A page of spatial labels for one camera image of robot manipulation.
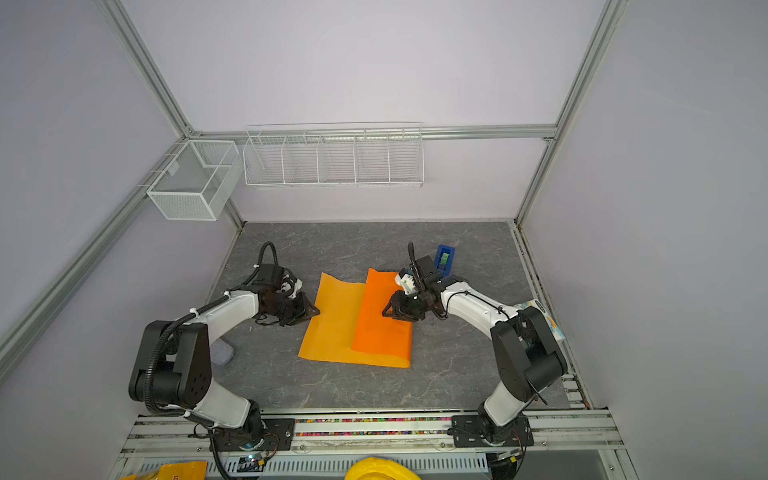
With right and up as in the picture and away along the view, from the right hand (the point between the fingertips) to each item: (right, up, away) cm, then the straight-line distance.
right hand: (389, 317), depth 86 cm
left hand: (-22, 0, +4) cm, 22 cm away
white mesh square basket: (-64, +42, +12) cm, 77 cm away
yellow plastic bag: (-47, -30, -20) cm, 59 cm away
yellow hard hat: (-2, -29, -20) cm, 35 cm away
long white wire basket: (-20, +53, +19) cm, 60 cm away
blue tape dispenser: (+19, +17, +15) cm, 30 cm away
